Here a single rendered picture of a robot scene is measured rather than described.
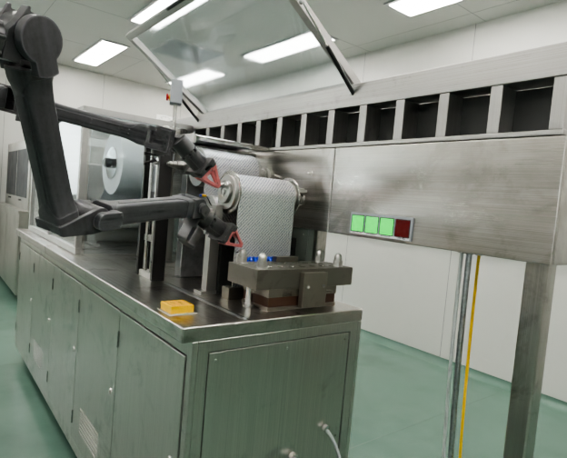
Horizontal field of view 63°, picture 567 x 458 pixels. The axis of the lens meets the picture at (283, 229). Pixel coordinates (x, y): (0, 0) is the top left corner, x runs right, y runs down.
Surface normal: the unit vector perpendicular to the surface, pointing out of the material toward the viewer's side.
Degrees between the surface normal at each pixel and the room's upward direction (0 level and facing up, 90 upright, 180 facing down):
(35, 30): 101
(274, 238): 90
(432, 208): 90
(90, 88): 90
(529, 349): 90
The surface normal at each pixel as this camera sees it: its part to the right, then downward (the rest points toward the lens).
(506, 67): -0.78, -0.04
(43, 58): 0.88, 0.29
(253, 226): 0.62, 0.10
